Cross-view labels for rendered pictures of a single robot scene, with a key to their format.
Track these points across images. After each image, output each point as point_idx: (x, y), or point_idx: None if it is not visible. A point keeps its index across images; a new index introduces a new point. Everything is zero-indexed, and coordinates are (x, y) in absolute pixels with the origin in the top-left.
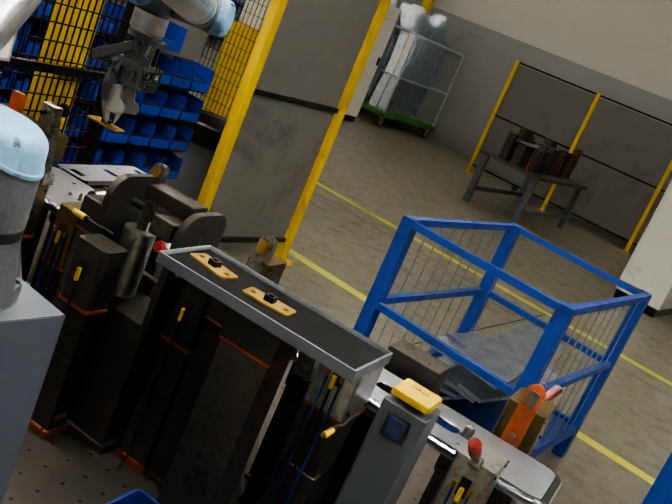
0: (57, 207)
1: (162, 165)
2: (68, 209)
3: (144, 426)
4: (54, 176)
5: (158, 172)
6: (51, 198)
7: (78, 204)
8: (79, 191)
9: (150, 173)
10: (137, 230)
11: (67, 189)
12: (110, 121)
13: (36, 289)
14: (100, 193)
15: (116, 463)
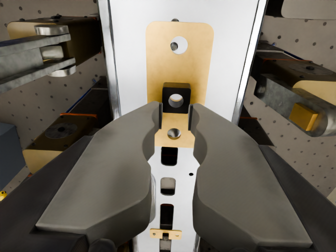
0: (106, 69)
1: (321, 131)
2: (26, 161)
3: None
4: (67, 75)
5: (301, 126)
6: (122, 35)
7: (48, 156)
8: (209, 11)
9: (300, 107)
10: None
11: (189, 0)
12: (179, 112)
13: (73, 106)
14: None
15: None
